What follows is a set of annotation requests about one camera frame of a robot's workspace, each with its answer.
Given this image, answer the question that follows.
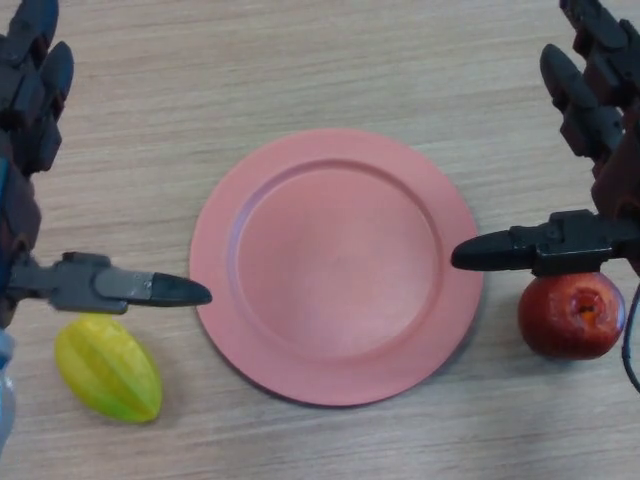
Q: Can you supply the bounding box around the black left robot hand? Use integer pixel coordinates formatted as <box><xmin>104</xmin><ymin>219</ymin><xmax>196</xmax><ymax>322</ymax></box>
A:
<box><xmin>0</xmin><ymin>0</ymin><xmax>213</xmax><ymax>330</ymax></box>

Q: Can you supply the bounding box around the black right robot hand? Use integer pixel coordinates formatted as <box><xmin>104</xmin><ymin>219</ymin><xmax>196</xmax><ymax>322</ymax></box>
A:
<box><xmin>450</xmin><ymin>0</ymin><xmax>640</xmax><ymax>277</ymax></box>

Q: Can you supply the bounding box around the yellow starfruit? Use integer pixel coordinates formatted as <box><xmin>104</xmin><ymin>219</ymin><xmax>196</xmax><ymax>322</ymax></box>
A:
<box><xmin>53</xmin><ymin>313</ymin><xmax>164</xmax><ymax>425</ymax></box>

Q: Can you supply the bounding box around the pink round plate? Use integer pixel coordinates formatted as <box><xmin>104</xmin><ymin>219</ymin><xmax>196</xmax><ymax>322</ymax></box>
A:
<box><xmin>189</xmin><ymin>128</ymin><xmax>485</xmax><ymax>407</ymax></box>

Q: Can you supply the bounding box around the red apple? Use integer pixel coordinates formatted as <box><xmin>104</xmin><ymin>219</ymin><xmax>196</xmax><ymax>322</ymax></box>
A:
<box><xmin>517</xmin><ymin>272</ymin><xmax>626</xmax><ymax>360</ymax></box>

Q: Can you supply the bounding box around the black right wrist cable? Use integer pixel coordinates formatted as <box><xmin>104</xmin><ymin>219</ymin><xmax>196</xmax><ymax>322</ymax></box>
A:
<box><xmin>618</xmin><ymin>284</ymin><xmax>640</xmax><ymax>395</ymax></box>

